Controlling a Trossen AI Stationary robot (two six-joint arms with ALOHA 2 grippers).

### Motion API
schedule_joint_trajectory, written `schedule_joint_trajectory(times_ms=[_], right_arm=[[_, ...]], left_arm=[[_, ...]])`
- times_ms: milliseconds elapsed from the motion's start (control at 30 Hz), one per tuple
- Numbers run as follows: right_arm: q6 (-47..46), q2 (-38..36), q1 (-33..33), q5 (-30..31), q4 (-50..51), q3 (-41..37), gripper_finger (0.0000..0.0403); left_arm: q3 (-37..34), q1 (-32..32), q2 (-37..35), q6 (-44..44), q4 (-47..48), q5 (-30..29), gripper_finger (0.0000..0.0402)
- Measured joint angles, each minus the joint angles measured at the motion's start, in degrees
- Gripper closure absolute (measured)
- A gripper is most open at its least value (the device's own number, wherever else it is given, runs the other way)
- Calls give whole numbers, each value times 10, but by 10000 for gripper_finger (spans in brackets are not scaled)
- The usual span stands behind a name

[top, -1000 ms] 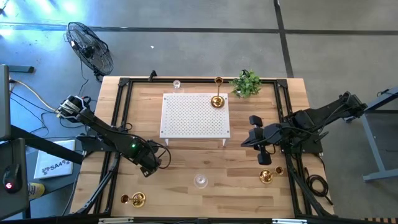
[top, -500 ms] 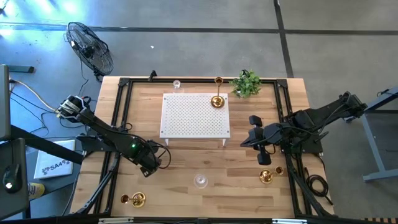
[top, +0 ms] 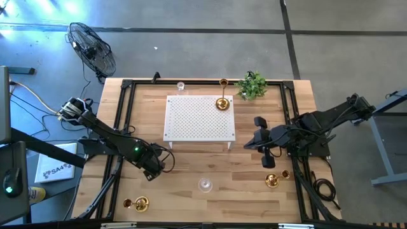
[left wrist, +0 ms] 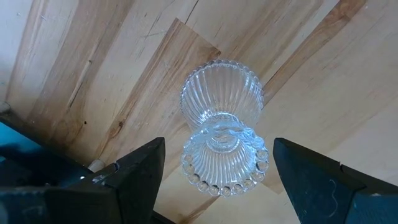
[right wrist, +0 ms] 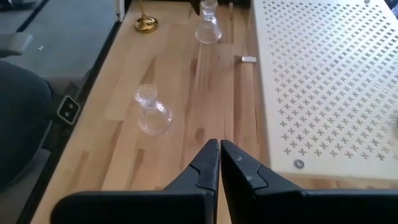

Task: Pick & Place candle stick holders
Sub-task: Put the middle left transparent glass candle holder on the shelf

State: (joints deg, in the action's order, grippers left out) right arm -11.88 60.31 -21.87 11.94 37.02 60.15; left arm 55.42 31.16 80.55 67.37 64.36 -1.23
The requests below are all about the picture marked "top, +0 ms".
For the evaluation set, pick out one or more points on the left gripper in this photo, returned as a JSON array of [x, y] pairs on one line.
[[153, 165]]

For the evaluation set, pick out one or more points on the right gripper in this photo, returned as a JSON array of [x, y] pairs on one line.
[[270, 136]]

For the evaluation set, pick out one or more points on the gold candlestick holder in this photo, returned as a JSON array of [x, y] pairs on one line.
[[272, 180], [222, 103], [141, 204]]

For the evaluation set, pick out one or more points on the clear glass candle holder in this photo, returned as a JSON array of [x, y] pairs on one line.
[[205, 185], [180, 86]]

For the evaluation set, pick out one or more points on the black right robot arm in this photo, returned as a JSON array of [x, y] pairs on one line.
[[334, 114]]

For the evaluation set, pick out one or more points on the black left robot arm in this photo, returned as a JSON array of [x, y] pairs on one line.
[[105, 133]]

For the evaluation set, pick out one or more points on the green artificial plant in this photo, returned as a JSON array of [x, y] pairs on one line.
[[251, 86]]

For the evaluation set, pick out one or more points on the white perforated shelf riser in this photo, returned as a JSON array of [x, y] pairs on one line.
[[197, 117]]

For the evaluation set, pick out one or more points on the white cardboard box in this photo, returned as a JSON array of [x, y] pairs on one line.
[[54, 159]]

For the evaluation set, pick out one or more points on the black diagonal beam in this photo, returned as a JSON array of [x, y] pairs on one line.
[[47, 148]]

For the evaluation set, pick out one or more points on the yellow object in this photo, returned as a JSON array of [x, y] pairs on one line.
[[37, 194]]

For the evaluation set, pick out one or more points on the black floor fan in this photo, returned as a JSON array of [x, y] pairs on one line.
[[92, 51]]

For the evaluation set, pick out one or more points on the grey metal stand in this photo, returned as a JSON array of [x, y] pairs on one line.
[[381, 149]]

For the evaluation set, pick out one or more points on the black desk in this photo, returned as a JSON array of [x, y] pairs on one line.
[[20, 210]]

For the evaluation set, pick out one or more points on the black computer mouse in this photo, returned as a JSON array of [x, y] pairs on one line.
[[12, 183]]

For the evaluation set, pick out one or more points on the grey monitor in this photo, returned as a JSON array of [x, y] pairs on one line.
[[4, 105]]

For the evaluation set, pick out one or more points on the black stand foot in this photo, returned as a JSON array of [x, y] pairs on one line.
[[22, 70]]

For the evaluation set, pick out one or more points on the silver frame bracket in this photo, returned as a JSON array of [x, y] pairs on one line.
[[295, 226], [119, 226]]

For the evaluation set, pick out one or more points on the black aluminium table frame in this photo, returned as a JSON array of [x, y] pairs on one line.
[[126, 83]]

